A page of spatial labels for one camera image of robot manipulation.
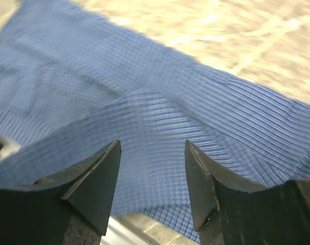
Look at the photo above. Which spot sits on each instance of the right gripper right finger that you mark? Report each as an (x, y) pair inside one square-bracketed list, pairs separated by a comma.
[(230, 209)]

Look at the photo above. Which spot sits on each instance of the blue checked long sleeve shirt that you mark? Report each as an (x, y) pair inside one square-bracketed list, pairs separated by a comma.
[(71, 82)]

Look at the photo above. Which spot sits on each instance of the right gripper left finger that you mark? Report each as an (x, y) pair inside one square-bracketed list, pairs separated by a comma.
[(71, 206)]

